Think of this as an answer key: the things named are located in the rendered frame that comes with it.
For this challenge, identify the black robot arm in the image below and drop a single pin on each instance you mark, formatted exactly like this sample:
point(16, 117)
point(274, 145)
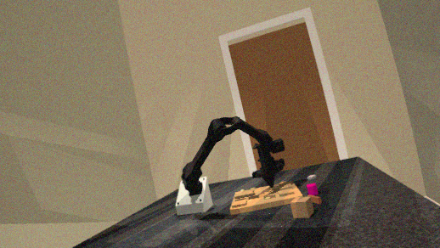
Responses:
point(216, 132)

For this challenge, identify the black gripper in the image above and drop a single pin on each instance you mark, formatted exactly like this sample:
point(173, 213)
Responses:
point(264, 173)

